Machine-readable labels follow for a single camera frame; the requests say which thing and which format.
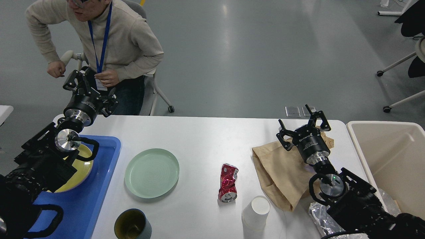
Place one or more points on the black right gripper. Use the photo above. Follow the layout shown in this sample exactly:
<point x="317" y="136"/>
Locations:
<point x="311" y="144"/>

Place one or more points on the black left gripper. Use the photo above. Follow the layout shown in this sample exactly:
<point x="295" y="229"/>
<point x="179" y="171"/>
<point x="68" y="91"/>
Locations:
<point x="86" y="108"/>

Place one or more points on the crushed red soda can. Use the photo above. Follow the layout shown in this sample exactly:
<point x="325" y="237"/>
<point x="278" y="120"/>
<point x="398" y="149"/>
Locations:
<point x="228" y="192"/>

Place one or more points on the mint green plate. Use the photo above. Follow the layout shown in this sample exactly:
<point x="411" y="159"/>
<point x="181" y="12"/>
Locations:
<point x="152" y="173"/>

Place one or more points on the dark teal mug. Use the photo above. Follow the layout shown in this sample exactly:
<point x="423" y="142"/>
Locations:
<point x="132" y="224"/>

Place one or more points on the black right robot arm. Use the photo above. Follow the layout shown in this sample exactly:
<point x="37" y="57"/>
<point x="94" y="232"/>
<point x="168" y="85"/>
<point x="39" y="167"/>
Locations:
<point x="351" y="201"/>

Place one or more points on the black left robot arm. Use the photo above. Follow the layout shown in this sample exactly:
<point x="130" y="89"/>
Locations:
<point x="46" y="162"/>

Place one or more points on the right silver floor plate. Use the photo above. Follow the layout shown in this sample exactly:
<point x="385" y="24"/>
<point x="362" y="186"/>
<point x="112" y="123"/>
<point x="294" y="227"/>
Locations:
<point x="306" y="112"/>

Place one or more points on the silver floor plate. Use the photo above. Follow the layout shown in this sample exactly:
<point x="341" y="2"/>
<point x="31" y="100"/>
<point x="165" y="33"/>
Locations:
<point x="292" y="112"/>
<point x="306" y="112"/>

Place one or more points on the left silver floor plate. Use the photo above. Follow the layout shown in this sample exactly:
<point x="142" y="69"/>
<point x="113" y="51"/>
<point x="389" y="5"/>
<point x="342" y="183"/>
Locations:
<point x="292" y="112"/>

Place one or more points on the seated person beige sweater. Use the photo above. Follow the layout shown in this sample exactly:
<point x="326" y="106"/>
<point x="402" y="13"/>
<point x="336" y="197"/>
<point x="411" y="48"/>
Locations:
<point x="41" y="14"/>

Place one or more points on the yellow plate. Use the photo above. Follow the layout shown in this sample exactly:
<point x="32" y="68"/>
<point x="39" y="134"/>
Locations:
<point x="83" y="170"/>

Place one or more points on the beige plastic bin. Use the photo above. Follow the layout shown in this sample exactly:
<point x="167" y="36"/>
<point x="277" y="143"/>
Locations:
<point x="393" y="157"/>

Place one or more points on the white side table corner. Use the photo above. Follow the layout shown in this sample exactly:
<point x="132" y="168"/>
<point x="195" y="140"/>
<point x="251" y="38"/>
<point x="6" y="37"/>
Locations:
<point x="5" y="111"/>

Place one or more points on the crumpled silver foil bag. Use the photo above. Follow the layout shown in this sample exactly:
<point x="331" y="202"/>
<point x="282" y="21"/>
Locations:
<point x="326" y="225"/>

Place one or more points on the white paper cup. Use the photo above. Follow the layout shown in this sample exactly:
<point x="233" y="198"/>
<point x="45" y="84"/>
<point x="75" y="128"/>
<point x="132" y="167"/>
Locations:
<point x="254" y="215"/>

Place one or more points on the blue plastic tray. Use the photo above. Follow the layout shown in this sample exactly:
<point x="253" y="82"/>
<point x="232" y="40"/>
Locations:
<point x="82" y="204"/>

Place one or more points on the white table leg base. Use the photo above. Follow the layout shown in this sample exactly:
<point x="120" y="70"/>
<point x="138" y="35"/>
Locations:
<point x="394" y="7"/>

